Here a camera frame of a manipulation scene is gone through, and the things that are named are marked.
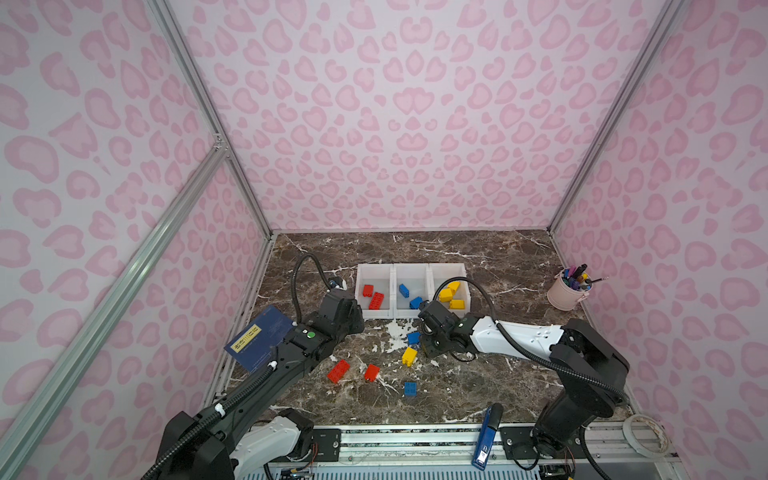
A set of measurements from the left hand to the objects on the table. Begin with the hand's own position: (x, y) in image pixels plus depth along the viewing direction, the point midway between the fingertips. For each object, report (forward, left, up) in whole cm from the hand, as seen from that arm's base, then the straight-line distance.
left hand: (357, 307), depth 82 cm
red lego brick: (-14, -3, -13) cm, 19 cm away
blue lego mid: (+13, -13, -13) cm, 23 cm away
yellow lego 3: (+7, -30, -12) cm, 33 cm away
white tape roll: (-32, -68, -14) cm, 76 cm away
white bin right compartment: (+22, -26, -15) cm, 37 cm away
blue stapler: (-27, -33, -11) cm, 44 cm away
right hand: (-5, -20, -12) cm, 24 cm away
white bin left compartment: (+19, -5, -12) cm, 23 cm away
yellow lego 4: (+14, -30, -11) cm, 35 cm away
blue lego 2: (-2, -16, -16) cm, 22 cm away
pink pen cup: (+7, -63, -4) cm, 64 cm away
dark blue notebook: (-5, +32, -14) cm, 35 cm away
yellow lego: (+10, -27, -12) cm, 31 cm away
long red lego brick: (-13, +6, -14) cm, 20 cm away
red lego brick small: (+14, -1, -13) cm, 19 cm away
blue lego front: (-18, -14, -13) cm, 26 cm away
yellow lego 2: (-9, -14, -13) cm, 21 cm away
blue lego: (+8, -17, -12) cm, 22 cm away
